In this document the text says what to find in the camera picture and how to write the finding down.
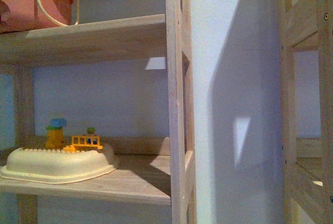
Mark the small toy figure green hat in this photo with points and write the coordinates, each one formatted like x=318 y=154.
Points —
x=91 y=132

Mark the yellow toy fence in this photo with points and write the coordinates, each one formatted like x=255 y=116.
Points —
x=80 y=141

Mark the yellow toy tree block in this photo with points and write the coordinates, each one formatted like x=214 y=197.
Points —
x=55 y=134

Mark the cream toy base tub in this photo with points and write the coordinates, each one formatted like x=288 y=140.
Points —
x=58 y=166

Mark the pink bag with doll charm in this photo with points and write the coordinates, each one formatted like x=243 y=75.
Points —
x=23 y=15

